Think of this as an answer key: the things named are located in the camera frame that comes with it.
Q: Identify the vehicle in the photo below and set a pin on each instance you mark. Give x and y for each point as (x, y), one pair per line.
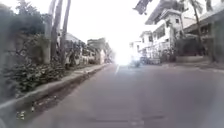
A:
(135, 61)

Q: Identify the row of low buildings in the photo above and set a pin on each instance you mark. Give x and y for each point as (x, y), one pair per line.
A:
(88, 51)

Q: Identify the grey asphalt road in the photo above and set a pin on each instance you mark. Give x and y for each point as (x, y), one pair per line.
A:
(140, 96)

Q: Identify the tall tree trunk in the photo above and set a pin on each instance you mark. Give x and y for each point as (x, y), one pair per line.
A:
(47, 36)
(64, 33)
(56, 31)

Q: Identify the white multi-storey building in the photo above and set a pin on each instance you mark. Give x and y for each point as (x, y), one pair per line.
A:
(165, 33)

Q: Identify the grey concrete kerb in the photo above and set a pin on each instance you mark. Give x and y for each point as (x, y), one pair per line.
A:
(50, 87)

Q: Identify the green bushes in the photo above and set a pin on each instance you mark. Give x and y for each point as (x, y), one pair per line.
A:
(31, 76)

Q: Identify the palm tree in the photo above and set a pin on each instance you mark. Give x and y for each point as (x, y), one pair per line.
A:
(197, 20)

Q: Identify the building with dark roof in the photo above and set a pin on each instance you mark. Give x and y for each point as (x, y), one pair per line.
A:
(208, 31)

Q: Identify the grey stone wall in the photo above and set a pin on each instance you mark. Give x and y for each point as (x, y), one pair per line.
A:
(20, 50)

